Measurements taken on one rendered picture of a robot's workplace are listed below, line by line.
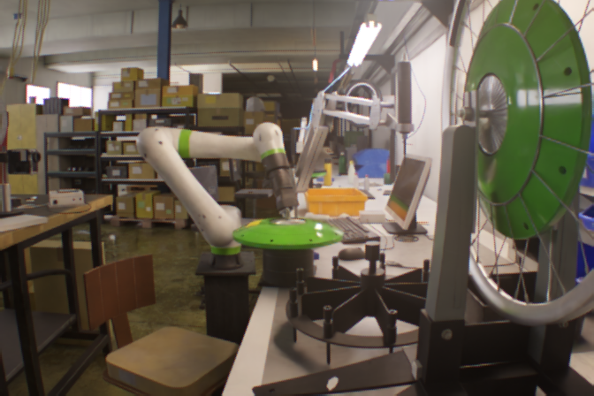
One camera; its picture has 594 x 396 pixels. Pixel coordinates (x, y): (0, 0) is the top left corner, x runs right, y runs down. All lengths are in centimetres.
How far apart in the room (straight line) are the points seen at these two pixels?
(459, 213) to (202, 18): 982
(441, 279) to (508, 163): 16
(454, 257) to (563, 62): 26
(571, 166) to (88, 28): 1104
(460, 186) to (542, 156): 11
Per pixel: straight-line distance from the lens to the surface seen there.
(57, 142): 778
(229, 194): 666
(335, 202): 236
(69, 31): 1151
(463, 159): 56
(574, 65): 48
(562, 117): 48
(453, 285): 58
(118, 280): 167
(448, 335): 60
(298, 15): 994
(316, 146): 169
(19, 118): 823
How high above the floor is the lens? 133
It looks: 5 degrees down
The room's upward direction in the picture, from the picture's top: straight up
